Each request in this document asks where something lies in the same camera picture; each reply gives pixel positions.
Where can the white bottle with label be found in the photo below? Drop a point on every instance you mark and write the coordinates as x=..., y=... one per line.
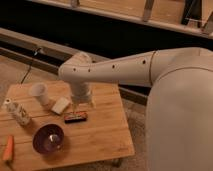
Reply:
x=17, y=112

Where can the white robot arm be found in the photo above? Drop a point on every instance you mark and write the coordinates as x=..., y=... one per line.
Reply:
x=179, y=111

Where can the white ceramic cup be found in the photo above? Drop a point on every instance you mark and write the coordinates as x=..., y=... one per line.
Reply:
x=40, y=93

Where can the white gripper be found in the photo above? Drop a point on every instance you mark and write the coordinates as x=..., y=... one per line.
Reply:
x=80, y=93

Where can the dark purple bowl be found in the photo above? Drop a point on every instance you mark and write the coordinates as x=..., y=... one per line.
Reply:
x=48, y=139

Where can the orange pepper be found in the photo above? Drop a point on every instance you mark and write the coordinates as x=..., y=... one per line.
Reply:
x=8, y=152

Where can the cream sponge block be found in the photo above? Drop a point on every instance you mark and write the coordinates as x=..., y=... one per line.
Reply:
x=60, y=105

